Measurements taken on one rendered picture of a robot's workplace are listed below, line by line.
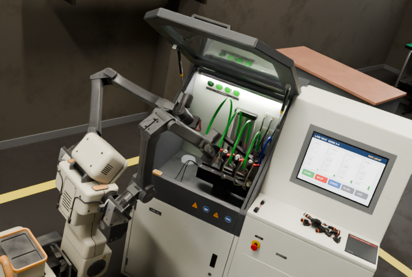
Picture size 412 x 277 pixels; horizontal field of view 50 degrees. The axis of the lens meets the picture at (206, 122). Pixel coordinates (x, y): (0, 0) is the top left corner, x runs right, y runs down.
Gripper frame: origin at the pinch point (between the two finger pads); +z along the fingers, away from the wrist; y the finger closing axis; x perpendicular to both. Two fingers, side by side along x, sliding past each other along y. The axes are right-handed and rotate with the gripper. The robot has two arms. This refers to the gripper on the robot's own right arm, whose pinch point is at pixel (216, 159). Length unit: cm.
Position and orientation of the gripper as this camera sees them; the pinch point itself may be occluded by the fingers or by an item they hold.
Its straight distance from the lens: 232.7
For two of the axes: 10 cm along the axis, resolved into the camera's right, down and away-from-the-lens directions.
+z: 3.2, 4.3, 8.5
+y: 5.6, -8.0, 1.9
